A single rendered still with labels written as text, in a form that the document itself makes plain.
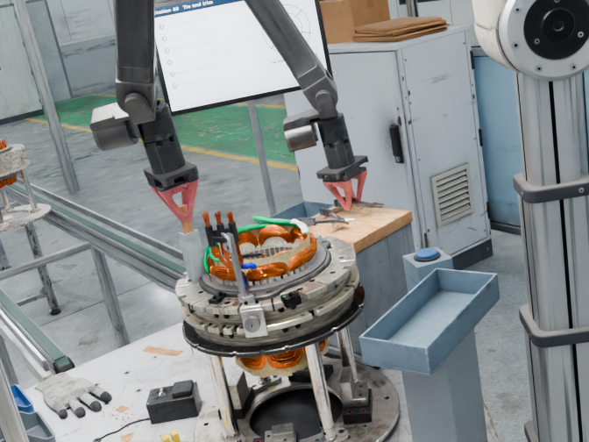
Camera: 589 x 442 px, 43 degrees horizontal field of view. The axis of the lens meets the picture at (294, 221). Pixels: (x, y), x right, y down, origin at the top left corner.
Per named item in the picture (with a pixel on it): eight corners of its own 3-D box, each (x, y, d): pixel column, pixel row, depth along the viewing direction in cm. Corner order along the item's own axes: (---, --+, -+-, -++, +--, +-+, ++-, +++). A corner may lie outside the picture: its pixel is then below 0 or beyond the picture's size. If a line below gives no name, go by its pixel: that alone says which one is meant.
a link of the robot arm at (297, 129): (330, 89, 145) (329, 78, 153) (273, 103, 147) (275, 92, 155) (344, 146, 150) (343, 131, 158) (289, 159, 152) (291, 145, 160)
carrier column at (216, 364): (224, 439, 135) (199, 338, 128) (236, 433, 136) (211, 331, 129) (231, 445, 133) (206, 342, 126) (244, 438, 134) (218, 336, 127)
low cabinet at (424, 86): (501, 253, 391) (477, 23, 355) (425, 292, 365) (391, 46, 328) (377, 222, 475) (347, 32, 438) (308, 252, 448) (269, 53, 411)
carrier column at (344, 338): (343, 384, 145) (325, 288, 139) (352, 379, 146) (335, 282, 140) (351, 388, 143) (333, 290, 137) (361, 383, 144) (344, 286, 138)
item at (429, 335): (451, 521, 108) (426, 348, 100) (386, 500, 115) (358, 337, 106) (514, 426, 126) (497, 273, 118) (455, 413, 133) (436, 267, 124)
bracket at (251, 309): (247, 332, 118) (241, 302, 117) (269, 330, 118) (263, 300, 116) (245, 338, 116) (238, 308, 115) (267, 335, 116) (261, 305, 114)
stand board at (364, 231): (283, 242, 157) (281, 231, 157) (342, 212, 169) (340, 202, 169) (355, 254, 143) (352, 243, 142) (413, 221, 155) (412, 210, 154)
